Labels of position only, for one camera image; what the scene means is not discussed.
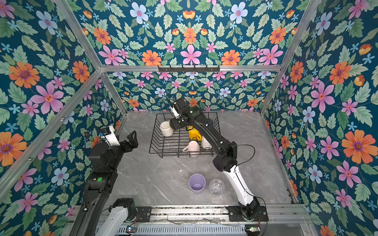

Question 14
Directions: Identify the white mug red inside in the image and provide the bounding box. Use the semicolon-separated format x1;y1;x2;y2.
159;121;174;137

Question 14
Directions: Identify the yellow mug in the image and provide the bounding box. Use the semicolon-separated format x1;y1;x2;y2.
188;126;202;142

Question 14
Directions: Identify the white mug pink handle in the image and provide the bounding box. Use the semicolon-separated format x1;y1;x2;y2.
182;141;200;157

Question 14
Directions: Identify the cream faceted mug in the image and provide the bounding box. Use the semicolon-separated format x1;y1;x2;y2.
201;136;212;149

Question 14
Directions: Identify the lilac plastic cup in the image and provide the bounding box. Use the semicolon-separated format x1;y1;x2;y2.
189;174;206;194

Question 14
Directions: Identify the clear glass cup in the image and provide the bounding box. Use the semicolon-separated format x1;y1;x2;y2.
209;179;225;196

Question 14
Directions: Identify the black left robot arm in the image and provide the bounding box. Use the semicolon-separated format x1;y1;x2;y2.
70;131;138;236

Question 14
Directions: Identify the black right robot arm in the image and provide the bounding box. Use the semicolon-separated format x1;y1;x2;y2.
169;98;260;221

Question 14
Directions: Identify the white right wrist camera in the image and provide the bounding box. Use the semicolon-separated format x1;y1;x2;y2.
169;104;180;118

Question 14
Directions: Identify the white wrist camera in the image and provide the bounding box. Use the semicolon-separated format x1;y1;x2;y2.
100;125;120;147
169;104;180;118

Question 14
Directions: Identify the black wire dish rack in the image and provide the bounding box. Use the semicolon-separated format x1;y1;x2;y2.
149;112;221;158

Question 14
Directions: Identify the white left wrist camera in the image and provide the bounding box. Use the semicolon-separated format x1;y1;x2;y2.
100;125;120;147

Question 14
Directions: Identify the black hook rail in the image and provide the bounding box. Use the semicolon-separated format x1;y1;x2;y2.
158;65;221;73

